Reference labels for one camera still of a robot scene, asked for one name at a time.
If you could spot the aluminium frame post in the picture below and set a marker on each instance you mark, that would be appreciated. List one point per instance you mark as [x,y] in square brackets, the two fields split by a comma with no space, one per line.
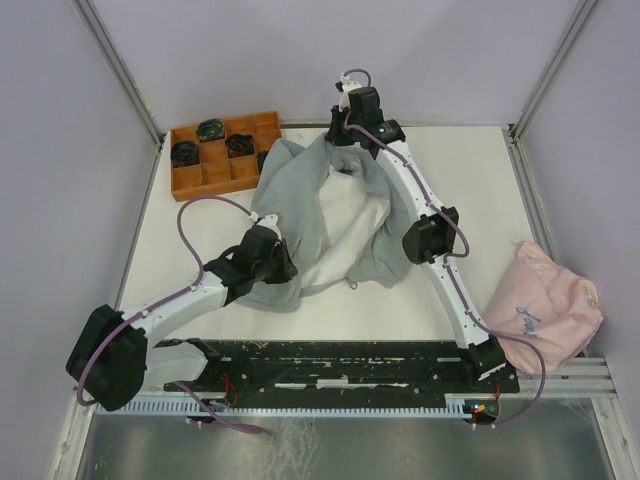
[96,27]
[578,23]

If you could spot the dark rolled sock left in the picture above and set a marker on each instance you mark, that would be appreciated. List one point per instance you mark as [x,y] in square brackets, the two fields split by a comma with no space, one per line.
[184,154]

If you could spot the dark rolled sock top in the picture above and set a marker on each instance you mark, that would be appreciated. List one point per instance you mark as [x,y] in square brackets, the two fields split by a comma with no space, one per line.
[211,130]

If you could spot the dark rolled sock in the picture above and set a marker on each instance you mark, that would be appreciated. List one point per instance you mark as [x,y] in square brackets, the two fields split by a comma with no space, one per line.
[211,130]
[240,145]
[260,159]
[184,154]

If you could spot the right aluminium frame post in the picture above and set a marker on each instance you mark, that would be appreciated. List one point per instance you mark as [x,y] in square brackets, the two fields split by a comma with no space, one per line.
[578,23]

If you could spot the left aluminium frame post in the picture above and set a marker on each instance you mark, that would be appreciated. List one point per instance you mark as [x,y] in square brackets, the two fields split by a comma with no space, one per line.
[96,27]

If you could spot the wooden compartment tray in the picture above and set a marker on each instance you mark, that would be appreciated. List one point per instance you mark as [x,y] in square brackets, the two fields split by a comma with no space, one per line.
[217,173]

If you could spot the dark rolled sock right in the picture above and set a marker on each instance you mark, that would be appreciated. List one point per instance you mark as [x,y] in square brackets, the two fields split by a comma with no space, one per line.
[260,159]

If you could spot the aluminium front rail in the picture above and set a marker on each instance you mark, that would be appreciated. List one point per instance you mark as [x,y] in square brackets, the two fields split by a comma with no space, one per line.
[581,377]

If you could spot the pink cloth bag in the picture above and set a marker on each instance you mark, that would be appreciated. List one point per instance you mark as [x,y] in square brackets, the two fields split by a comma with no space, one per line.
[550,313]

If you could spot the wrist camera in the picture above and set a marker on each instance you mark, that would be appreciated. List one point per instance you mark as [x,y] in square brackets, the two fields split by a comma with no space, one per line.
[344,86]
[269,221]

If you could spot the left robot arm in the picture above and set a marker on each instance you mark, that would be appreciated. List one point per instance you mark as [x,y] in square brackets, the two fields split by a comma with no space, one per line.
[120,353]

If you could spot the grey zip jacket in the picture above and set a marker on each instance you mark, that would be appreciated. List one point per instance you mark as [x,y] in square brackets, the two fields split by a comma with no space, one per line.
[340,215]

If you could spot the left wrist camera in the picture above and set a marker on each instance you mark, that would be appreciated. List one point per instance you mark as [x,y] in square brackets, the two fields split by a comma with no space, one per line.
[269,221]

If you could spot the dark rolled sock middle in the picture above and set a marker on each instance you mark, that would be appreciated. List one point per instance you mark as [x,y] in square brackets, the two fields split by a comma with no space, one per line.
[240,145]

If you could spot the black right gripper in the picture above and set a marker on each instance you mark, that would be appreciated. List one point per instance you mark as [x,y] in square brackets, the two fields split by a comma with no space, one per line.
[333,135]

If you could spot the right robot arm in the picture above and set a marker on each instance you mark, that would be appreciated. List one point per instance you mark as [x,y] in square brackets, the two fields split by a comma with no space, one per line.
[433,240]

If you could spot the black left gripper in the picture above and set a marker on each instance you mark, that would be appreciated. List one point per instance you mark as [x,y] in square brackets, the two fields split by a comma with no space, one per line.
[287,269]

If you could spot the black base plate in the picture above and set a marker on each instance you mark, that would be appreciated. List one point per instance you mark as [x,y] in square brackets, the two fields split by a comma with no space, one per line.
[343,374]

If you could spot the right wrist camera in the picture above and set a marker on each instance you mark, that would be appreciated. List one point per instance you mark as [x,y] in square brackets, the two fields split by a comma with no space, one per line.
[344,86]

